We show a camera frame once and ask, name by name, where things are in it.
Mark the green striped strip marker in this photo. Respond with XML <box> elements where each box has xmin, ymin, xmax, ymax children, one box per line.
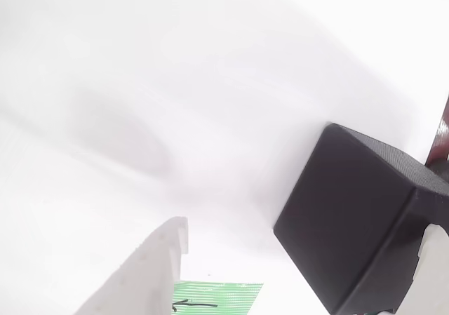
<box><xmin>171</xmin><ymin>281</ymin><xmax>264</xmax><ymax>315</ymax></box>

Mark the black cube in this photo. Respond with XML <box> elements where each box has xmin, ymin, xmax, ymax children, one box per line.
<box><xmin>273</xmin><ymin>122</ymin><xmax>449</xmax><ymax>315</ymax></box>

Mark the dark red-brown post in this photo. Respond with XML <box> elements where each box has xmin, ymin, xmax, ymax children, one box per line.
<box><xmin>424</xmin><ymin>93</ymin><xmax>449</xmax><ymax>167</ymax></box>

